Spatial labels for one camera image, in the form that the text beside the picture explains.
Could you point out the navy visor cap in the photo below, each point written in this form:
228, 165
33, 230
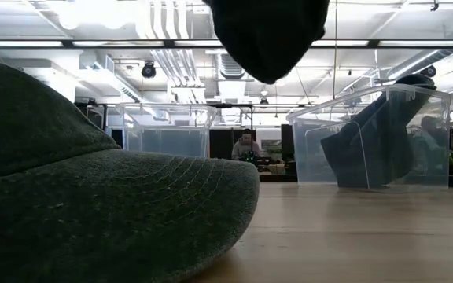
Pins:
376, 149

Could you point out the black round ceiling lamp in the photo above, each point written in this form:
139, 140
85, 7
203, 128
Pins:
429, 70
148, 70

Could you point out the empty clear plastic bin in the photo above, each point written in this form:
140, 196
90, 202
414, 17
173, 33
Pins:
167, 141

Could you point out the dark blue fabric hat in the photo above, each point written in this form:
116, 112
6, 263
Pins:
266, 39

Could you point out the black office partition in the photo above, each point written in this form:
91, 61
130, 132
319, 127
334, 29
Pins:
220, 145

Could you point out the person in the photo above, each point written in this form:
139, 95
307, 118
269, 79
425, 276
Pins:
246, 151
431, 129

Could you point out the olive green cap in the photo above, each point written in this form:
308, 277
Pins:
93, 216

